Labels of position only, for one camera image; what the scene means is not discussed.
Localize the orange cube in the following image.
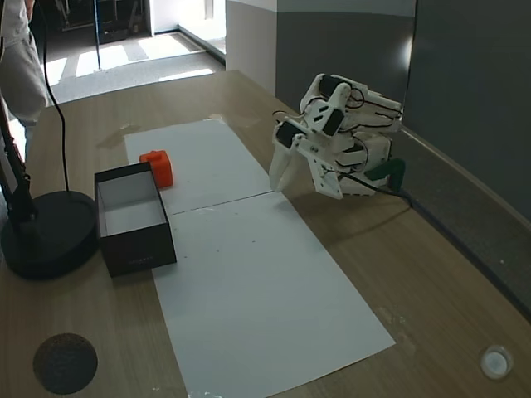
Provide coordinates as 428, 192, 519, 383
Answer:
139, 148, 176, 191

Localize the brown cardboard box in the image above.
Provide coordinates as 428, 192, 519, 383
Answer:
94, 161, 178, 279

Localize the white paper sheet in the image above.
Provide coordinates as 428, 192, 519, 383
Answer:
124, 118, 275, 216
152, 191, 397, 396

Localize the green table clamp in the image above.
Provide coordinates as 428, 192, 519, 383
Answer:
364, 158, 407, 192

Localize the grey desk partition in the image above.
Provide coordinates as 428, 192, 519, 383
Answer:
397, 0, 531, 324

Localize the thin dark pole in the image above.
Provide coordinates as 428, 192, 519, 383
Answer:
93, 0, 104, 72

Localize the black round stand base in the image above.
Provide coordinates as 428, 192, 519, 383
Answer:
0, 190, 99, 280

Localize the black stand pole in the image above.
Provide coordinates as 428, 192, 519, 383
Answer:
0, 95, 39, 241

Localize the person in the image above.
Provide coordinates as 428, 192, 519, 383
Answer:
0, 0, 51, 165

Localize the white round cap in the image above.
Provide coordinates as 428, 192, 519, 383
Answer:
479, 344, 515, 380

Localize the dark round cork disc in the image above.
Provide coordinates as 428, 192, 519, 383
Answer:
32, 332, 100, 396

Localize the black stand cable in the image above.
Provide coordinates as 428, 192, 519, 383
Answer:
39, 0, 71, 194

